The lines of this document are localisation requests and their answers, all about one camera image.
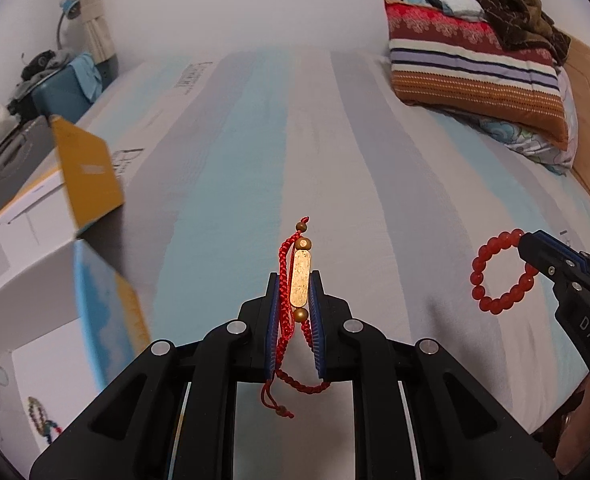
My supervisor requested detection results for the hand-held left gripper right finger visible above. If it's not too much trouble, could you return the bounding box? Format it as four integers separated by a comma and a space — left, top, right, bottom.
309, 270, 559, 480

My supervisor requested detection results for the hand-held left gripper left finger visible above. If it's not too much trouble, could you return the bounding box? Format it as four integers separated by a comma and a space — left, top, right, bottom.
29, 273, 283, 480

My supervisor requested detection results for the red cord bracelet gold plate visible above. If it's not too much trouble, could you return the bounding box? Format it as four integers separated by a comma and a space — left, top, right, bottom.
261, 216, 332, 418

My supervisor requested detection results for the red bead bracelet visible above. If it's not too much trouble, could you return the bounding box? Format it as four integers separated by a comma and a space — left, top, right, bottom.
470, 228, 538, 314

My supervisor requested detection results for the green bead bracelet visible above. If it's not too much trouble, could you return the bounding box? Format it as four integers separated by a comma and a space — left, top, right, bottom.
27, 396, 52, 433

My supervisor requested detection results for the person's right hand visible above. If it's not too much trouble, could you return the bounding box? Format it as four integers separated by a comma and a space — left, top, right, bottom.
550, 372, 590, 467

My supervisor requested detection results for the floral pillow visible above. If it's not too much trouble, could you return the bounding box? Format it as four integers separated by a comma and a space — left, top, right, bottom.
466, 66, 579, 177

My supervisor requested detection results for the striped red orange cushion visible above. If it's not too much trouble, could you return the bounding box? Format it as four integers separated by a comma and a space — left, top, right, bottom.
383, 0, 569, 152

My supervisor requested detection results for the brown fleece blanket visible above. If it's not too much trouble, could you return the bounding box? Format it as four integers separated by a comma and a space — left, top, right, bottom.
446, 0, 574, 64

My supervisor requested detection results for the long white cardboard box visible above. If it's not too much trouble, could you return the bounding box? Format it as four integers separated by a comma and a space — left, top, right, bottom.
0, 57, 231, 242

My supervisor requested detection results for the light blue cloth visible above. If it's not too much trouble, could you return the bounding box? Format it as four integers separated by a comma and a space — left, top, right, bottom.
69, 54, 106, 102

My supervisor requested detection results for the grey suitcase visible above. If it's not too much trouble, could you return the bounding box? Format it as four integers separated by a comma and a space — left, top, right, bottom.
0, 116, 59, 224

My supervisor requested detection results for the blue suitcase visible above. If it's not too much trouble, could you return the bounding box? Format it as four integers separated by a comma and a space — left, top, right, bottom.
29, 55, 109, 127

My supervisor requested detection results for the black bag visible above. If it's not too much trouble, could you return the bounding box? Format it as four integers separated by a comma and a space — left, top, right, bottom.
6, 49, 72, 112

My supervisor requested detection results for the beige curtain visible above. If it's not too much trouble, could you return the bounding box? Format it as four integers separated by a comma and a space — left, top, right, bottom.
71, 0, 119, 62

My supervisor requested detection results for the blue desk lamp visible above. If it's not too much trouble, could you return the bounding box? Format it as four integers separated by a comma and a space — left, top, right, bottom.
56, 0, 84, 52

